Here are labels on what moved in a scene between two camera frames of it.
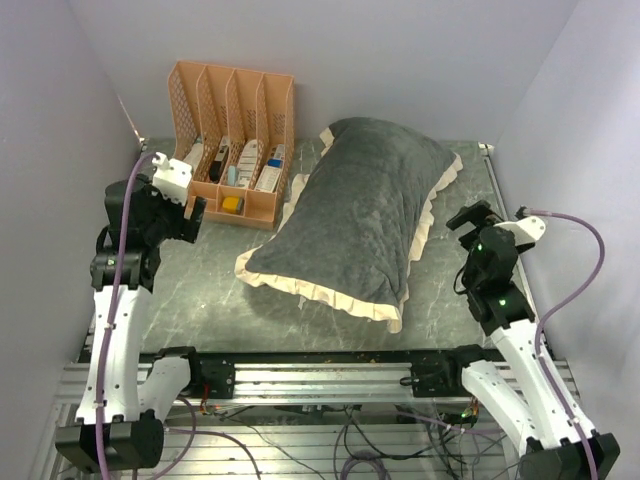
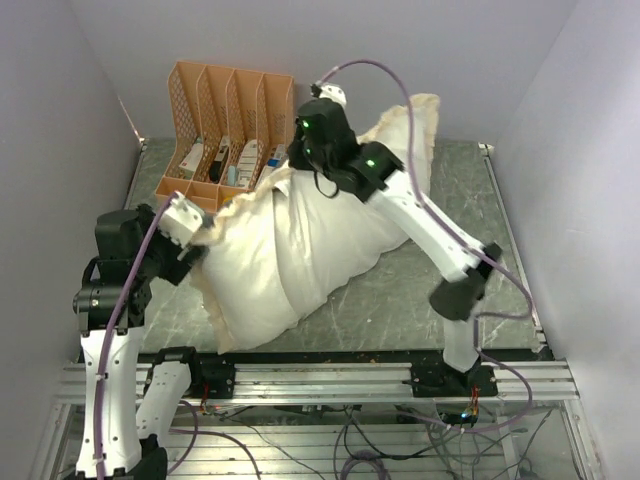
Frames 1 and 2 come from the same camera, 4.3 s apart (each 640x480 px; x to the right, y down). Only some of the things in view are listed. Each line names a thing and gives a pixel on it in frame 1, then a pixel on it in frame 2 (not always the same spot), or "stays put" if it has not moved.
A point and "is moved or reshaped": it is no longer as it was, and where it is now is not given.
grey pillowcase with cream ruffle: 352,225 is moved or reshaped
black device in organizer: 218,164 stays put
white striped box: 247,163 stays put
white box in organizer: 195,155 stays put
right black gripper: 478,214 → 295,158
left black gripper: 184,228 → 175,267
